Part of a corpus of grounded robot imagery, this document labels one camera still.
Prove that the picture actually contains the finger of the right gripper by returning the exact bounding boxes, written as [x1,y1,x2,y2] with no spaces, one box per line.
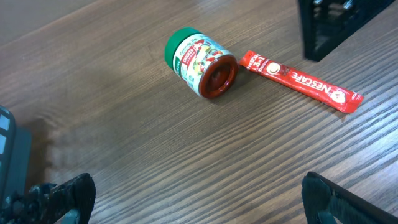
[298,0,394,62]

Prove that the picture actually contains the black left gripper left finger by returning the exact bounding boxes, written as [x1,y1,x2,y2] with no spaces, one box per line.
[1,173,96,224]

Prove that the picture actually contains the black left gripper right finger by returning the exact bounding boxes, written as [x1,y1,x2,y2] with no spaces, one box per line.
[302,172,397,224]

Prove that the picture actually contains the red Nescafe coffee stick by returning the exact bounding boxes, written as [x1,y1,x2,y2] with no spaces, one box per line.
[239,50,364,114]

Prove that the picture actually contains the green lid spice jar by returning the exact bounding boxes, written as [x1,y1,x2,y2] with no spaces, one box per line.
[164,27,239,99]

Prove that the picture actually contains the grey plastic shopping basket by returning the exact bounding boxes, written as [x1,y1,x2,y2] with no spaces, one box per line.
[1,106,32,203]

